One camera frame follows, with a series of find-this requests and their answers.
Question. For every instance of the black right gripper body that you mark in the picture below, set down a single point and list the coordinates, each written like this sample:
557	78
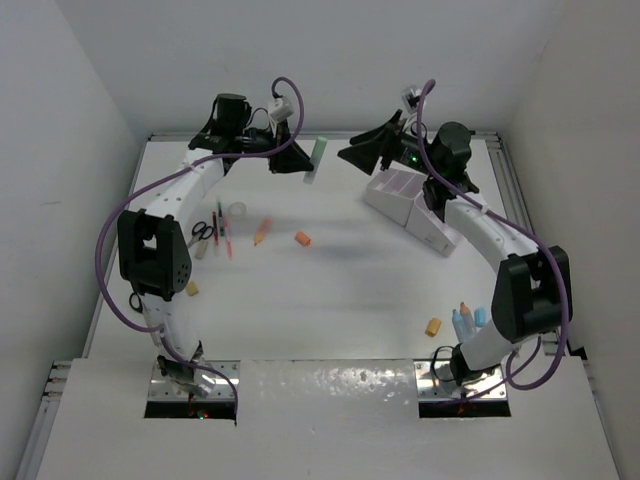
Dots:
396	145

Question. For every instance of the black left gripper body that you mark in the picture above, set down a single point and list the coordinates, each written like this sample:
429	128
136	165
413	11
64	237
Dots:
254	139

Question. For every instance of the green highlighter pen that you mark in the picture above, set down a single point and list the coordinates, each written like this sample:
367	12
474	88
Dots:
315	159

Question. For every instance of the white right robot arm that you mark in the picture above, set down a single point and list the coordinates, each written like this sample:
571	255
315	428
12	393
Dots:
532	294

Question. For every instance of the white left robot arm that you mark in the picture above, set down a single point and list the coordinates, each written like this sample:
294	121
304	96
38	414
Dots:
154	241

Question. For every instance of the white purple desk organizer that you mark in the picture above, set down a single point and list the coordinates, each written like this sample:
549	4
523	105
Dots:
397	194

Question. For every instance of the clear tape roll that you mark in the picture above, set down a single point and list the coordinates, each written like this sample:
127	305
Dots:
237	210

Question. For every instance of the orange fat pencil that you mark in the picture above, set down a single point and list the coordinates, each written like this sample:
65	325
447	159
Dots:
263	230

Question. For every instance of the pink pen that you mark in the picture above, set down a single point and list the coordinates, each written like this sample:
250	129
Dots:
227	237

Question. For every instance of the orange marker cap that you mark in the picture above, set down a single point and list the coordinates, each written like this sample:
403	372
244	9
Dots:
303	239

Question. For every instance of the small yellow eraser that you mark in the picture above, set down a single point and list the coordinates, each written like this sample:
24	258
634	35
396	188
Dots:
192	289

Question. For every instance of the orange highlighter pen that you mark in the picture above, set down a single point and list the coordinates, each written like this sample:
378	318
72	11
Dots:
470	329

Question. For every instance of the light blue marker cap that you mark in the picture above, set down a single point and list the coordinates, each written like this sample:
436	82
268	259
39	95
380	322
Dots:
480	317

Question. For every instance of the blue highlighter pen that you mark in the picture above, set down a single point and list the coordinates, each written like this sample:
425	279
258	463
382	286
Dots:
459	326

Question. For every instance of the yellow marker cap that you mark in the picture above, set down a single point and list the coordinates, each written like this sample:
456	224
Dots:
433	327

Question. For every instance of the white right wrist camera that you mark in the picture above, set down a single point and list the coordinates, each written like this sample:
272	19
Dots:
410	97

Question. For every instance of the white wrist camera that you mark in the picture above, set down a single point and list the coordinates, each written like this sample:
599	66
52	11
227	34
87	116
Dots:
280	109
410	97

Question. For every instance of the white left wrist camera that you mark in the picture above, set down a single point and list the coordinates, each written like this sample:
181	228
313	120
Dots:
280	109

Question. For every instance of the small black handled scissors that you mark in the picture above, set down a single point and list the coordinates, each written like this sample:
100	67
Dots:
200	231

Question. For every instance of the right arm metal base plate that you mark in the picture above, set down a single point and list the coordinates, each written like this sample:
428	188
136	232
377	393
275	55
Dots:
435	383

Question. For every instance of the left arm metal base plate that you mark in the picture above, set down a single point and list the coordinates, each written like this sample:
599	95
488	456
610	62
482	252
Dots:
204	386

